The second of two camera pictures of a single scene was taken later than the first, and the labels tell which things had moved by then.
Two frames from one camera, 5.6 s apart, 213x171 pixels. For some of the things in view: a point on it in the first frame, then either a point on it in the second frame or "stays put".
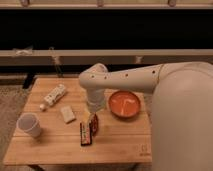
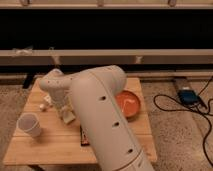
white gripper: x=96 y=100 → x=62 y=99
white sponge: x=67 y=113 stays put
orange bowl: x=124 y=104 stays put
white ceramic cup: x=30 y=123 stays put
